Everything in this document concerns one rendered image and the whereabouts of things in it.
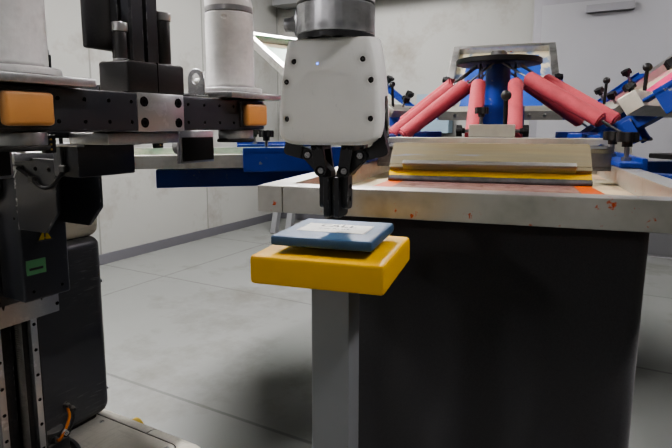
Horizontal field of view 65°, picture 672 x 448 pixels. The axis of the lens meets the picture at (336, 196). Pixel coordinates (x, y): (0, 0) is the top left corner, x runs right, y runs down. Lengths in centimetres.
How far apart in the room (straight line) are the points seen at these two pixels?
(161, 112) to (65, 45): 345
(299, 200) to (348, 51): 29
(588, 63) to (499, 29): 83
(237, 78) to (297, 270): 64
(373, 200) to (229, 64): 48
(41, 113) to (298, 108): 38
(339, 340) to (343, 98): 24
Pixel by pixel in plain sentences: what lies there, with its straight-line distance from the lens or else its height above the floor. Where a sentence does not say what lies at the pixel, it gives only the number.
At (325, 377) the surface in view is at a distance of 57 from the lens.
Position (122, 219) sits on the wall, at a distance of 461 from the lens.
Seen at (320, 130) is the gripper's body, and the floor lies 107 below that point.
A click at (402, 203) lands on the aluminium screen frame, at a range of 69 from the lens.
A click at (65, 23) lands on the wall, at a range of 438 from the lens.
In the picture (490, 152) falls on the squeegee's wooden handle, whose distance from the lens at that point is 117.
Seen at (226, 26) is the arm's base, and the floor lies 126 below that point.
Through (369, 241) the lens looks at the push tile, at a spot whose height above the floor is 97.
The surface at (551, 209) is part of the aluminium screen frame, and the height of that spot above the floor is 97.
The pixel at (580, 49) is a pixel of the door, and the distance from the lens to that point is 506.
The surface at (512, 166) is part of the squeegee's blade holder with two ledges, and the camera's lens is 113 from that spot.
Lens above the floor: 107
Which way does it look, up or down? 8 degrees down
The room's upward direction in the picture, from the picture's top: straight up
